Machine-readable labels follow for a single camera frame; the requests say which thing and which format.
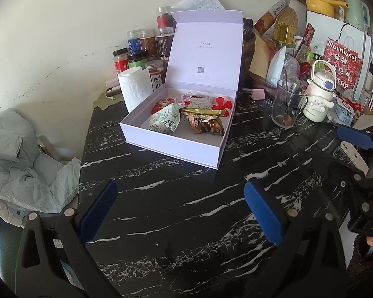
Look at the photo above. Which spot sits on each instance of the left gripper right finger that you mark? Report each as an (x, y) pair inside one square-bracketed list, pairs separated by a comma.
[(309, 258)]

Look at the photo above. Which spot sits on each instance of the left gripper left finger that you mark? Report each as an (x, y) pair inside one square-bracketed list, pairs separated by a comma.
[(53, 260)]

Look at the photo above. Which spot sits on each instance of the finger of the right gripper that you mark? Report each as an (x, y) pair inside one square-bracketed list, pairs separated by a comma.
[(355, 137)]

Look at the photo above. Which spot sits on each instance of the red plastic propeller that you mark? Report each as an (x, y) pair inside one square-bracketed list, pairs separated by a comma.
[(224, 105)]

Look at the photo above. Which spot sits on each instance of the white bread packet doughnut print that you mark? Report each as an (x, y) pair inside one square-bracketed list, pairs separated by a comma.
[(199, 102)]

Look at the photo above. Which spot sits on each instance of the green brown cereal packet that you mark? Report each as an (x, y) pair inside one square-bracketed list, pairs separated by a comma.
[(204, 121)]

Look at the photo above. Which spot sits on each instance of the white bread packet baguette print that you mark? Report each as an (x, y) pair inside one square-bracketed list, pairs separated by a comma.
[(165, 120)]

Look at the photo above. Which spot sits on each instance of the small red candy packet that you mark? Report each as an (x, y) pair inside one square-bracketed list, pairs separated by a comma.
[(162, 104)]

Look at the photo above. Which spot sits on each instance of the clear acrylic toy plane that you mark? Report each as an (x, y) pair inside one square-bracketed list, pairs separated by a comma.
[(183, 100)]

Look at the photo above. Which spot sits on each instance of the blue face mask packet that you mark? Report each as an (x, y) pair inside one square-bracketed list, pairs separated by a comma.
[(345, 112)]

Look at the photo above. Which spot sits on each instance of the white cartoon dog bottle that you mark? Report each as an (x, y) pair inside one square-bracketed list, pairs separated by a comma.
[(320, 91)]

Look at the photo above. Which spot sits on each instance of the red northeast paper bag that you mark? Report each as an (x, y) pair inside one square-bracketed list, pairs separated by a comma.
[(345, 61)]

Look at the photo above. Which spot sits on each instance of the clear glass mug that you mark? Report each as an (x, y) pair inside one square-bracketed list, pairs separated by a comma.
[(290, 100)]

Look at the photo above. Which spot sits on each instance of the light blue down jacket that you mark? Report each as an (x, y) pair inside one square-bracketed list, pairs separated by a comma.
[(30, 179)]

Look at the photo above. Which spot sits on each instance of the pink sticky note pad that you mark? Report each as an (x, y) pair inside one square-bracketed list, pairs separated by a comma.
[(258, 94)]

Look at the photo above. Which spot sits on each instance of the mint green electric kettle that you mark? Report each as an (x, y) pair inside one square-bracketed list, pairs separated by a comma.
[(357, 14)]

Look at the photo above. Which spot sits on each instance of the yellow pot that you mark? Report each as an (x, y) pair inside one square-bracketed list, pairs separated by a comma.
[(325, 7)]

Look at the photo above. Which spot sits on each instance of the white open gift box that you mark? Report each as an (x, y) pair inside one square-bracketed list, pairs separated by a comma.
[(205, 60)]

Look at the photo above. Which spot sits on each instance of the green coaster mat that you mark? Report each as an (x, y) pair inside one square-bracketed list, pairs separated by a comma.
[(103, 102)]

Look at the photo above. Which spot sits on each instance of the white power bank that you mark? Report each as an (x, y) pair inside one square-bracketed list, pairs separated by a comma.
[(112, 88)]

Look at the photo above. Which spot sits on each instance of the printed paper sheet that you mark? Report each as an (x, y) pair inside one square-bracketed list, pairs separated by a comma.
[(188, 5)]

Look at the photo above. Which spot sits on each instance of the white paper towel roll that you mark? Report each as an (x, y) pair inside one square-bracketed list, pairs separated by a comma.
[(135, 85)]

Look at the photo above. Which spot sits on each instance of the orange peel plastic jar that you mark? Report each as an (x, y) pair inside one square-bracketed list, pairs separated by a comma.
[(156, 73)]

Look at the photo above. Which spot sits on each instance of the dark label plastic jar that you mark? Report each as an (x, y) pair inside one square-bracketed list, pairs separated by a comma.
[(164, 41)]

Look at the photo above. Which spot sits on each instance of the red label spice jar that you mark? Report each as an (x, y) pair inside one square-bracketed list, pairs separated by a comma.
[(120, 58)]

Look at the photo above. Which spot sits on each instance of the green label black-lid jar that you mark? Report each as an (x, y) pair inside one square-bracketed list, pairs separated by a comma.
[(137, 60)]

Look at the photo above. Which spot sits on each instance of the brown label plastic jar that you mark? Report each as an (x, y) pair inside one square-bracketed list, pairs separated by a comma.
[(148, 43)]

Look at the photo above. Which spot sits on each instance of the blue label plastic jar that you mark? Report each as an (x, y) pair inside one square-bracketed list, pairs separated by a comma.
[(134, 42)]

